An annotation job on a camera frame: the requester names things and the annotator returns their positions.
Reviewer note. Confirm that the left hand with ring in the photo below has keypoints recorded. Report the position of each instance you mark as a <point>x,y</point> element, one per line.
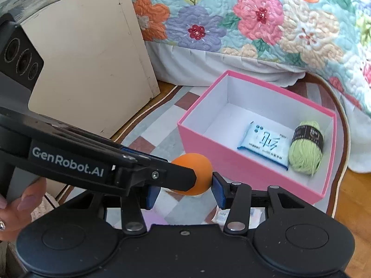
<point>18,214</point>

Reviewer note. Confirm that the pink fluffy blanket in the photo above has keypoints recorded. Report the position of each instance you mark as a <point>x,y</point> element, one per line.
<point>47,205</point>

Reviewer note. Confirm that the orange makeup sponge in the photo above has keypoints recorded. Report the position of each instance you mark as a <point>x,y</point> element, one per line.
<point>200,172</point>

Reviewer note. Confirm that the green yarn ball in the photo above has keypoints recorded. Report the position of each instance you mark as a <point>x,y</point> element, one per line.
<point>306,150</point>

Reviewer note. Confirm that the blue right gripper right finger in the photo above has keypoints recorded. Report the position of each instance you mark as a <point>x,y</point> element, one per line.
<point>221,191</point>

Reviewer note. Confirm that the pink cardboard box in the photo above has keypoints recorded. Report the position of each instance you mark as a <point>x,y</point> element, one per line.
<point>245,127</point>

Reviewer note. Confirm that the floral quilt bedspread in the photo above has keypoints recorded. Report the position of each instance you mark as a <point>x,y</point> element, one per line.
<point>328,38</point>

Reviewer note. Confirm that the white bed skirt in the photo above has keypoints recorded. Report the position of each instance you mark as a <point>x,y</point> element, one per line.
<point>190,67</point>

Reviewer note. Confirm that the purple plush toy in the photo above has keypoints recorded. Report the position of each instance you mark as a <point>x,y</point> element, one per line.
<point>151,217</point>

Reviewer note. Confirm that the small white tissue pack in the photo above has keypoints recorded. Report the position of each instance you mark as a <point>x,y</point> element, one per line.
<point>256,216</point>

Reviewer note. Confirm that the blue wet wipes pack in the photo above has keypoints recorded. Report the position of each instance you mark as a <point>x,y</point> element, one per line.
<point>266,143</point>

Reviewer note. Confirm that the checkered grey rug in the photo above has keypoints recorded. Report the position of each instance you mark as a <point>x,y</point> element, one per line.
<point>155,131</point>

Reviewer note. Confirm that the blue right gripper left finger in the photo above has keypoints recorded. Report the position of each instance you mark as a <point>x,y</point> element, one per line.
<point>151,197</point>

